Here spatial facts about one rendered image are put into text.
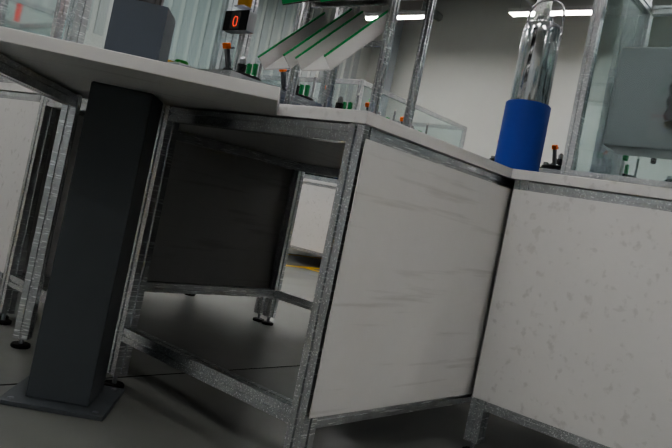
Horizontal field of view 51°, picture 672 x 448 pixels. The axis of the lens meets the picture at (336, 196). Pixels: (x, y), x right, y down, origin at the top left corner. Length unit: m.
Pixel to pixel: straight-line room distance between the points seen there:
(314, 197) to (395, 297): 5.65
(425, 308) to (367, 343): 0.25
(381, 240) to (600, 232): 0.67
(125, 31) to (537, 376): 1.45
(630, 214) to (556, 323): 0.36
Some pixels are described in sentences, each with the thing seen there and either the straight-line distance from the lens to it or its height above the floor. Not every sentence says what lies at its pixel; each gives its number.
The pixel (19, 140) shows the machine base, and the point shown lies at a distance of 2.84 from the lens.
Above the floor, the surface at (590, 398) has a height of 0.28.
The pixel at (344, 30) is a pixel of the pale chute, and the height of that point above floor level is 1.14.
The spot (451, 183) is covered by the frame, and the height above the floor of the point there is 0.76.
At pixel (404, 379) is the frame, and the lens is 1.88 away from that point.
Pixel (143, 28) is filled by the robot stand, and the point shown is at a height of 0.99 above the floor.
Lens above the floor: 0.63
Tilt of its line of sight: 1 degrees up
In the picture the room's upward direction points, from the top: 12 degrees clockwise
